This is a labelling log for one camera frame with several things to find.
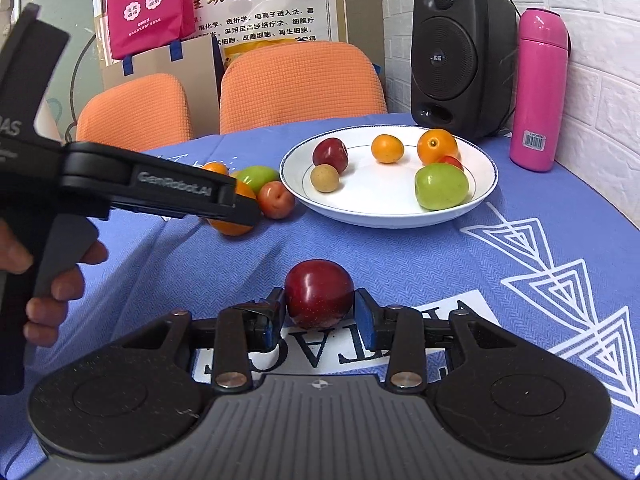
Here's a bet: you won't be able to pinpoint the narrow orange chair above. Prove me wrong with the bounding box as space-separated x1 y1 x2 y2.
76 74 195 151

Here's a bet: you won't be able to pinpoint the tan longan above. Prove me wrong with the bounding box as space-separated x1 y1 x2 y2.
310 164 341 194

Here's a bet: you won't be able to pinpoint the white plate with blue rim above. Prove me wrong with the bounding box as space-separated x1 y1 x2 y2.
279 125 498 228

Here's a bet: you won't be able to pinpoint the medium orange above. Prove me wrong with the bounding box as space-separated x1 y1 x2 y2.
207 180 258 237

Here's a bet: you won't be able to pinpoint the large orange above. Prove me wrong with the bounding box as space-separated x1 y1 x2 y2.
417 128 459 166

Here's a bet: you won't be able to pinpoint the dark red plum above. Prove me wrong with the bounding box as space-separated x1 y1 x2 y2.
284 259 355 331
312 137 349 172

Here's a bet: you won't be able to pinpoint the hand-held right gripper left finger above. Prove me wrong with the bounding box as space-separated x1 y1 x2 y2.
120 287 287 393

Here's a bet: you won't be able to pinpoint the wide orange chair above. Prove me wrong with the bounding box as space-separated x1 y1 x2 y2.
219 41 388 135

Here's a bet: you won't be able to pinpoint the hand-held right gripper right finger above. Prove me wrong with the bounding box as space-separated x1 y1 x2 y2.
354 289 521 395

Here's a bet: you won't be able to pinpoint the pink tote bag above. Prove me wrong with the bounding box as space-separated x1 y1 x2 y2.
104 0 196 61

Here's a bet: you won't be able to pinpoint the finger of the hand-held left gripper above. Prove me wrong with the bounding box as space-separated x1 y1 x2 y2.
107 155 263 227

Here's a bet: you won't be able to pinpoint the person's left hand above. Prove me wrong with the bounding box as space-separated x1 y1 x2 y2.
0 220 109 348

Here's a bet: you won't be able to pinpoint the black loudspeaker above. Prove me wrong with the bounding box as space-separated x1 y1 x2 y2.
411 0 518 141

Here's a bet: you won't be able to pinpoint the brown paper bag blue handles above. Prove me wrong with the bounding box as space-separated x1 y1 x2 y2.
102 40 223 136

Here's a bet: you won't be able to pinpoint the thin black curved cable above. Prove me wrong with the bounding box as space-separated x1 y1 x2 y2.
69 47 97 143

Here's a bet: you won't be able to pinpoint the green apple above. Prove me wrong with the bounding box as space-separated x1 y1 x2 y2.
414 164 470 211
235 165 281 196

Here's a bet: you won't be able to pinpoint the pink thermos bottle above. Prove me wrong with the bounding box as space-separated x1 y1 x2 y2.
509 8 572 172

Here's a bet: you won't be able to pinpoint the pinkish red plum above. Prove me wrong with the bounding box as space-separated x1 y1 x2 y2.
257 181 296 220

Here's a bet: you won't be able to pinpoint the white bottle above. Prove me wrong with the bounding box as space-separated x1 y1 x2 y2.
32 97 66 140

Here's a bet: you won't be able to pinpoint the framed wall poster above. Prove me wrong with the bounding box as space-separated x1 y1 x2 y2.
192 0 346 46

